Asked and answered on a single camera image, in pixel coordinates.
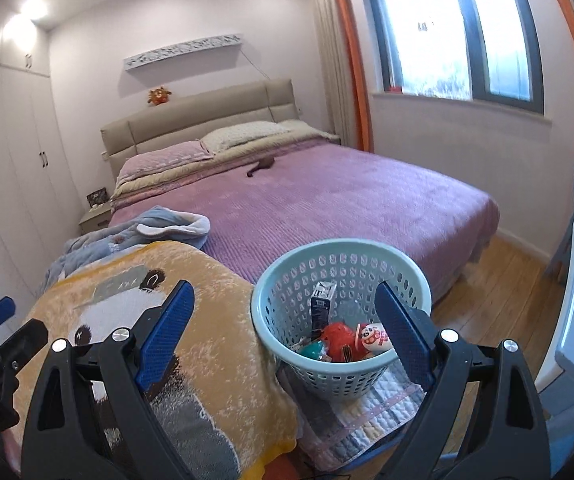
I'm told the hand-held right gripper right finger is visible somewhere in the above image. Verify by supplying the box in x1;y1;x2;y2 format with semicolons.
374;282;553;480

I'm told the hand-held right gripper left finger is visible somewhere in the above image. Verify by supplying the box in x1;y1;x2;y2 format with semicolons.
21;280;197;480

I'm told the white and red snack packet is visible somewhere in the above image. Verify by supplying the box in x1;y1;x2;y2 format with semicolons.
359;323;395;353

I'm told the orange red mesh item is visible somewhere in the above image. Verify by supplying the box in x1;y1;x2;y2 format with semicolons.
322;322;368;363

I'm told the black drink carton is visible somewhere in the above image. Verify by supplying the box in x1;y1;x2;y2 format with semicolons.
310;281;338;341

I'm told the teal wrapper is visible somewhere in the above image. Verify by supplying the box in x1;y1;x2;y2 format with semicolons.
299;341;328;361

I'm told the light blue plastic basket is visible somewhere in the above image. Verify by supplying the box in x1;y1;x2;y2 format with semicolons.
251;238;433;402

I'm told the yellow printed blanket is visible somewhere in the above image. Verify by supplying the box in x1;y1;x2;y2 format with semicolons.
2;240;300;480

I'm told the pink quilted mat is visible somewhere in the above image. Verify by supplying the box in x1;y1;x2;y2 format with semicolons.
277;360;428;471

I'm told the light blue fleece jacket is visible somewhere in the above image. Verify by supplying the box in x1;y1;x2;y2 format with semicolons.
42;205;211;291

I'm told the beige nightstand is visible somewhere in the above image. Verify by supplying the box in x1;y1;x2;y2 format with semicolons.
78;207;114;235

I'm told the bed with purple bedspread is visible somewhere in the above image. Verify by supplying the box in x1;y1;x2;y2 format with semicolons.
107;135;500;306

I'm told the white wardrobe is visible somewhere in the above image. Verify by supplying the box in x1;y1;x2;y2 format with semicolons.
0;10;85;321

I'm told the pink pillow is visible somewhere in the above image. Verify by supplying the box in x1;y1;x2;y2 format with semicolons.
117;141;214;186

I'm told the dark brown cloth item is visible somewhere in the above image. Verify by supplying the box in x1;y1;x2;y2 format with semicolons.
246;156;276;178

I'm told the cream patterned pillow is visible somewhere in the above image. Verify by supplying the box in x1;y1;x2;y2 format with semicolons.
199;121;292;155

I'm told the beige padded headboard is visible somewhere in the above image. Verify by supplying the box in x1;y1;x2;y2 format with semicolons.
99;78;300;186

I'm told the dark framed window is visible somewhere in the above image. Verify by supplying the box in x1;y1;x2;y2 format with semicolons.
357;0;545;116

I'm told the white carved wall shelf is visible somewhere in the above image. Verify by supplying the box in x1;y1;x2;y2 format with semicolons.
124;33;244;71

